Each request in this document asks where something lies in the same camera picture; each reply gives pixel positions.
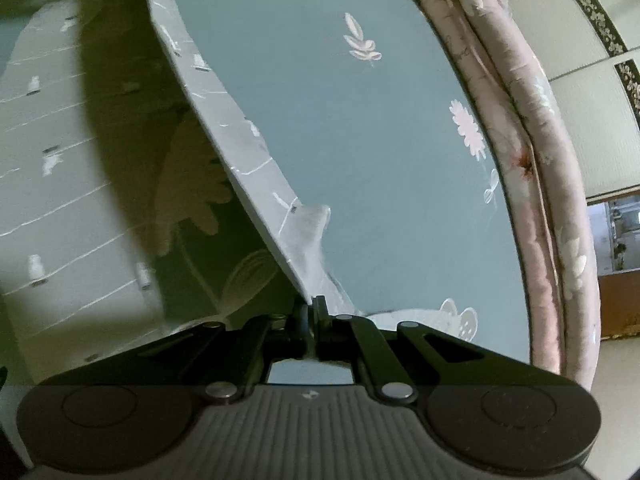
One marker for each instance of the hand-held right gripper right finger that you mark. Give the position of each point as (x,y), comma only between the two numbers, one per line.
(321,330)

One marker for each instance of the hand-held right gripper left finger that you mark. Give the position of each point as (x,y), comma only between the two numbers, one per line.
(304,330)

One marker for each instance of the grey striped pants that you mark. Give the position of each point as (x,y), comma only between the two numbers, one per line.
(50,185)

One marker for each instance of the pink floral quilt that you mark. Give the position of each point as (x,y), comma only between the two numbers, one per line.
(550,185)

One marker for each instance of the wooden door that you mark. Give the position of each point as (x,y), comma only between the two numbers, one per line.
(622,305)

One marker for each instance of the window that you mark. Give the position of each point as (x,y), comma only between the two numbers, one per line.
(620,235)

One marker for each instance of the white wardrobe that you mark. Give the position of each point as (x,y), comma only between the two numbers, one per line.
(560,35)

